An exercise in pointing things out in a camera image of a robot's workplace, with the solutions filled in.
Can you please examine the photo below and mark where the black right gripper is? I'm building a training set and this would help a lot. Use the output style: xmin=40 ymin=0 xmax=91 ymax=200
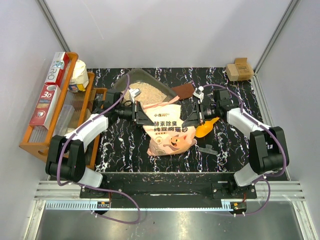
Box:
xmin=182 ymin=101 xmax=220 ymax=128

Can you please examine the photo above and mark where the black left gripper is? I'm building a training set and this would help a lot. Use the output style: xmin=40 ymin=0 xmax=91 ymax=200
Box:
xmin=115 ymin=101 xmax=154 ymax=126

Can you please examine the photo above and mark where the yellow plastic litter scoop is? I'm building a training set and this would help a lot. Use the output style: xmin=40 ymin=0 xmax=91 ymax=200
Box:
xmin=195 ymin=117 xmax=220 ymax=138

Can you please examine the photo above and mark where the pink cat litter bag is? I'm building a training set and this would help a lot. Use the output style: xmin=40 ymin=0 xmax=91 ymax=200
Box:
xmin=143 ymin=96 xmax=197 ymax=157

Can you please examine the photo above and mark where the grey plastic litter box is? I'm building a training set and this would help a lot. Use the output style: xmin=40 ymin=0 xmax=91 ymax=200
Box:
xmin=113 ymin=68 xmax=177 ymax=106

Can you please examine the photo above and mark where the black bag clip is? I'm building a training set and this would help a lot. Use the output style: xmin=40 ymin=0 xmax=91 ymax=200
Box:
xmin=198 ymin=144 xmax=218 ymax=156

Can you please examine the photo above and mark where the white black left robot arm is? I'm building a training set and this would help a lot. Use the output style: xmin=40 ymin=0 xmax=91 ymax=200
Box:
xmin=45 ymin=90 xmax=154 ymax=198

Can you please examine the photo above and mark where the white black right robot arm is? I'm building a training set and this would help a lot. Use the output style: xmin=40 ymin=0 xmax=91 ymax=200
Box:
xmin=182 ymin=86 xmax=290 ymax=198

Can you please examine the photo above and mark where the brown cardboard box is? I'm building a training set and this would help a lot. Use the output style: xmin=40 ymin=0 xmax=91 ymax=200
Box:
xmin=226 ymin=57 xmax=254 ymax=82

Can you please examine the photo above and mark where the red white toothpaste box upper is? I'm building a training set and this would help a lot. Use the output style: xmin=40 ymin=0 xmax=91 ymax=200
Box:
xmin=44 ymin=52 xmax=69 ymax=87

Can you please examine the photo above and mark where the red white toothpaste box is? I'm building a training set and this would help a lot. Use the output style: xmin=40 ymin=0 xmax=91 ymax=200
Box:
xmin=44 ymin=52 xmax=69 ymax=87
xmin=29 ymin=84 xmax=61 ymax=130

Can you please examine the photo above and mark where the red white toothpaste box lower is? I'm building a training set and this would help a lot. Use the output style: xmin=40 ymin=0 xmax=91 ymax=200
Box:
xmin=29 ymin=84 xmax=61 ymax=130

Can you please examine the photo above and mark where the orange wooden tray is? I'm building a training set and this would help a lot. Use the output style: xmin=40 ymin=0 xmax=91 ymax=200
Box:
xmin=85 ymin=88 xmax=107 ymax=170

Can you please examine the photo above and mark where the tan kraft paper bag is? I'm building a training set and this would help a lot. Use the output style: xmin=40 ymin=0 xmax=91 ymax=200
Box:
xmin=83 ymin=108 xmax=92 ymax=123

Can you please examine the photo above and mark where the white paper flour bag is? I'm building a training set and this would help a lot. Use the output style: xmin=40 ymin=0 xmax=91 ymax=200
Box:
xmin=68 ymin=59 xmax=89 ymax=93

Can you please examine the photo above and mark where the clear plastic container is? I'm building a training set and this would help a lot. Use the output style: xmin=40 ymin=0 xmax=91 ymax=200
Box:
xmin=53 ymin=105 xmax=75 ymax=136

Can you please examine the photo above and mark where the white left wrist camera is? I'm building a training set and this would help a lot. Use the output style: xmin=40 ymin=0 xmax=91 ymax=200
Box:
xmin=129 ymin=88 xmax=141 ymax=99

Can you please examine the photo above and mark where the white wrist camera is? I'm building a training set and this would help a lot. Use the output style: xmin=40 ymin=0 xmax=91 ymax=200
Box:
xmin=129 ymin=88 xmax=141 ymax=99
xmin=192 ymin=86 xmax=204 ymax=103

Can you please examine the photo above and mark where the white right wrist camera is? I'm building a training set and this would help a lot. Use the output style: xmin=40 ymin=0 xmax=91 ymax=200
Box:
xmin=192 ymin=86 xmax=204 ymax=103

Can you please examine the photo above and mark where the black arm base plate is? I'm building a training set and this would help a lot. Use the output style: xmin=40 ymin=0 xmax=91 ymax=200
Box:
xmin=79 ymin=171 xmax=258 ymax=201

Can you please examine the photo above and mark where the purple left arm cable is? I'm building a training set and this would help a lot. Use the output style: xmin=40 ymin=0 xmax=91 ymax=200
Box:
xmin=56 ymin=73 xmax=141 ymax=224

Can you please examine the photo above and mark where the aluminium rail frame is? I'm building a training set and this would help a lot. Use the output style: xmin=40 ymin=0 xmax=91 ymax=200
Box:
xmin=29 ymin=74 xmax=320 ymax=240

